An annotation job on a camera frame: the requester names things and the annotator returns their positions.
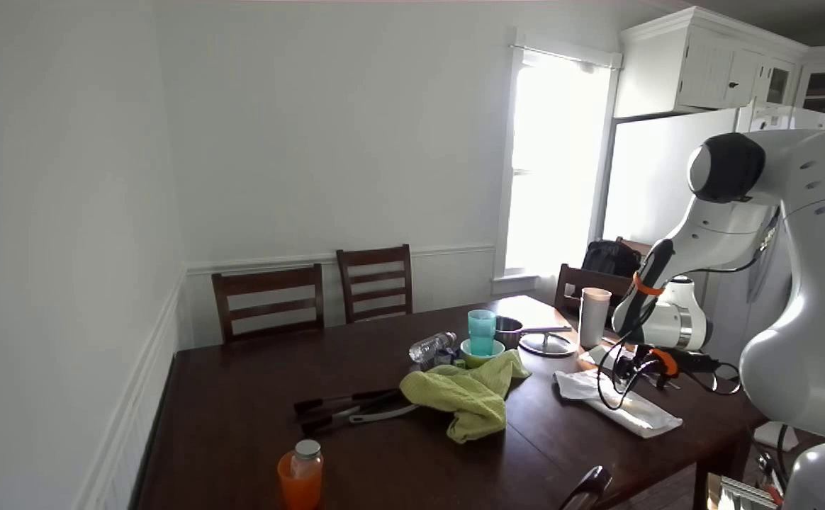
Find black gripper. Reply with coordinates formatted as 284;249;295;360
606;342;687;411

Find white towel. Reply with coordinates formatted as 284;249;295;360
552;366;687;441

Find tall steel tumbler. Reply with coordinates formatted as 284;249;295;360
575;283;614;353

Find steel pot lid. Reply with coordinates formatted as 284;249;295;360
517;329;580;361

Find metal tongs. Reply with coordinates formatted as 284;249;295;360
556;462;617;510

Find steel saucepan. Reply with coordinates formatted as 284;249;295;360
492;315;575;351

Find black backpack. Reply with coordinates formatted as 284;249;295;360
580;238;643;281

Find teal bowl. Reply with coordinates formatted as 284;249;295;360
457;336;511;367

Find teal plastic cup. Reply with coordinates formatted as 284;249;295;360
464;306;498;357

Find green cloth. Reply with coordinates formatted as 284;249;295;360
397;347;529;446

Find clear crumpled plastic container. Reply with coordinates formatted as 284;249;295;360
405;329;461;370

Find white refrigerator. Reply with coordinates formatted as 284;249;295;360
600;101;825;366

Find bright window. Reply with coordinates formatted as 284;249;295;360
501;38;617;289

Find white tall cabinet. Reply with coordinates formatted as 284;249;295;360
613;4;810;122

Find orange juice bottle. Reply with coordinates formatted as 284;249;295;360
274;435;328;510

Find silver black handled knife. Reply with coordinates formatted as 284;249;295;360
346;398;423;429

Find black handled kitchen utensil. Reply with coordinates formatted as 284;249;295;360
290;384;405;429

